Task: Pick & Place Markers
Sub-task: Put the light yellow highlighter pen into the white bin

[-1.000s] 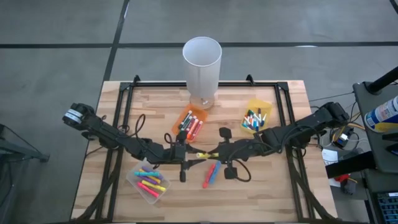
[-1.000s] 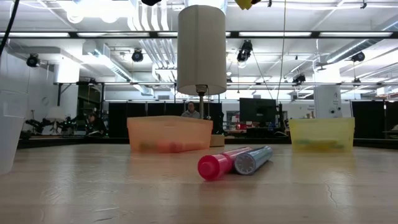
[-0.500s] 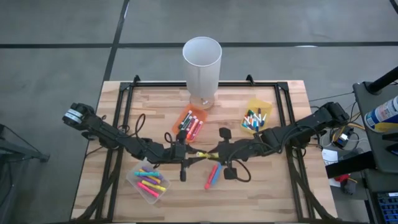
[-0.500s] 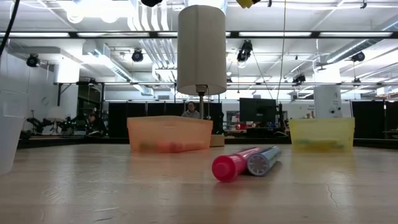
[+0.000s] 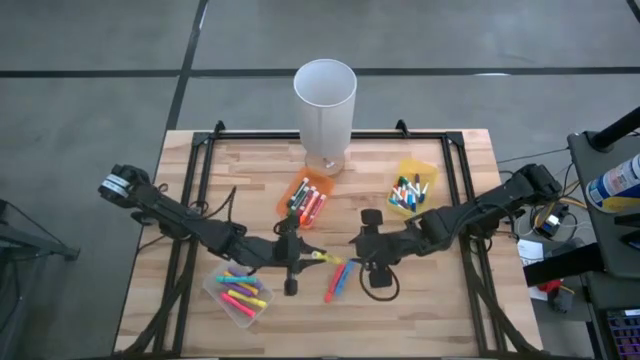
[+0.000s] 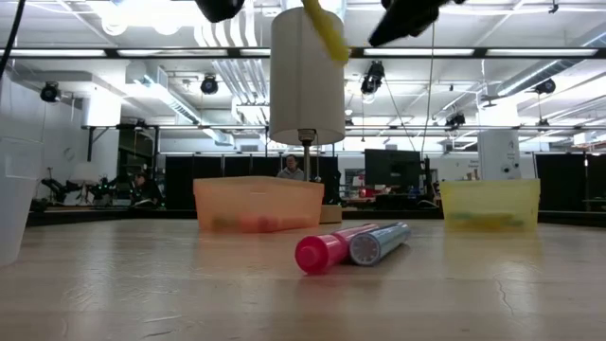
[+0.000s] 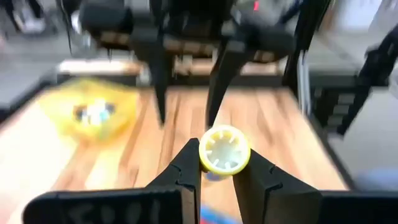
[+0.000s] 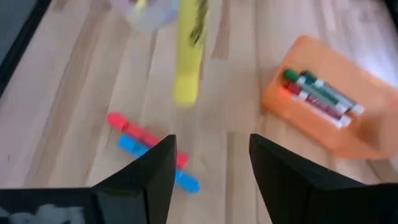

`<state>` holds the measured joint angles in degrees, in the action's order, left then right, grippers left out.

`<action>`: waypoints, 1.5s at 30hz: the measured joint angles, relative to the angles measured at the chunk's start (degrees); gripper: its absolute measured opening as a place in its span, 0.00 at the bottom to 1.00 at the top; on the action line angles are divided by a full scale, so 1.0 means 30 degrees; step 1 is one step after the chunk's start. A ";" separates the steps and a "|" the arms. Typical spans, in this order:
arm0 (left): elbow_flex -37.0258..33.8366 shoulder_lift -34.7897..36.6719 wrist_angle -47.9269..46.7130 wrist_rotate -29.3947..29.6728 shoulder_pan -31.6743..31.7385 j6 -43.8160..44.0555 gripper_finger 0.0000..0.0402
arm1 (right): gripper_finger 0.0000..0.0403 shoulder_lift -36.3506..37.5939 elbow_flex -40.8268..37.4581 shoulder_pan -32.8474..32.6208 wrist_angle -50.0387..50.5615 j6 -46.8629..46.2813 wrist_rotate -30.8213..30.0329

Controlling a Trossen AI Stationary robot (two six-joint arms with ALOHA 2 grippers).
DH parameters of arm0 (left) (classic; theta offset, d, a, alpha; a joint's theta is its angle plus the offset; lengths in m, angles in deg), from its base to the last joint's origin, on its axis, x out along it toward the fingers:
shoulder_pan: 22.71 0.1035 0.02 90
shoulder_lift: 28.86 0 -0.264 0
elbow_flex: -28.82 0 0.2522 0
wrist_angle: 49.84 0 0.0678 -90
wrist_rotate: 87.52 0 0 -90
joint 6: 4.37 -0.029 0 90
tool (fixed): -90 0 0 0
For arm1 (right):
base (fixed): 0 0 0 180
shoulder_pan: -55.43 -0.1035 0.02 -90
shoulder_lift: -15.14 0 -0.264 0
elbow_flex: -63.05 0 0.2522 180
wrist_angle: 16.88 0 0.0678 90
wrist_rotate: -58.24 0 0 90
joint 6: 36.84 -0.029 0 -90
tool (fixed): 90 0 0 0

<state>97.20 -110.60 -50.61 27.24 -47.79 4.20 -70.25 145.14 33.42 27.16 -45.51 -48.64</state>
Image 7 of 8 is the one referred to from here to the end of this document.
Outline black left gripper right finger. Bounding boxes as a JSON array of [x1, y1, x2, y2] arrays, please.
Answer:
[[233, 149, 398, 224]]

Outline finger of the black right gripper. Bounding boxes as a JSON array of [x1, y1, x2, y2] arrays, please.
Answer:
[[205, 42, 246, 128], [146, 46, 172, 125]]

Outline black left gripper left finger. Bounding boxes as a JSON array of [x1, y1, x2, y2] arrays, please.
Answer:
[[23, 139, 201, 224]]

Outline blue highlighter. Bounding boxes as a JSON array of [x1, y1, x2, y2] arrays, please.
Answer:
[[198, 203, 242, 224]]

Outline yellow highlighter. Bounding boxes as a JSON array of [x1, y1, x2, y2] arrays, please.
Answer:
[[198, 124, 252, 177]]

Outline yellow plastic bin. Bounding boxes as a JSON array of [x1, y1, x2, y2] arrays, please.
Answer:
[[37, 77, 139, 144]]

